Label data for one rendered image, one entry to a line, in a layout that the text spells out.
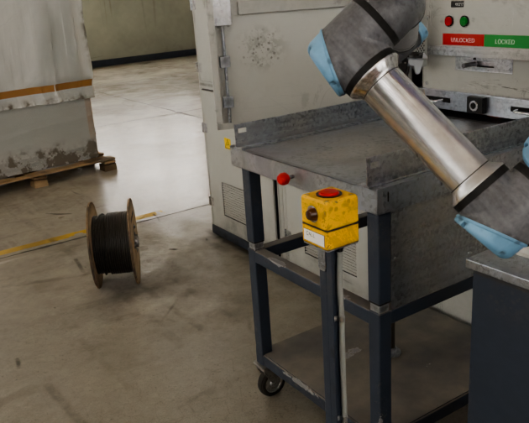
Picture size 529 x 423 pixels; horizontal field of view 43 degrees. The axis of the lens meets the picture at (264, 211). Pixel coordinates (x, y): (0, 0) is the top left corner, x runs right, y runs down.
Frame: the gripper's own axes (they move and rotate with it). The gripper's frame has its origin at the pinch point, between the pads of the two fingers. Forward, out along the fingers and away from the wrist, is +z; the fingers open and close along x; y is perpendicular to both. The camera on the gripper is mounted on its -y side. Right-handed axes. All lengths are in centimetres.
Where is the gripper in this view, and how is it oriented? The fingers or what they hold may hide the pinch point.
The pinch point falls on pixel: (423, 54)
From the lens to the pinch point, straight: 196.1
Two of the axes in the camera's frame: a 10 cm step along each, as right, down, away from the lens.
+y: -0.8, 9.7, 2.3
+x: 5.6, 2.3, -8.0
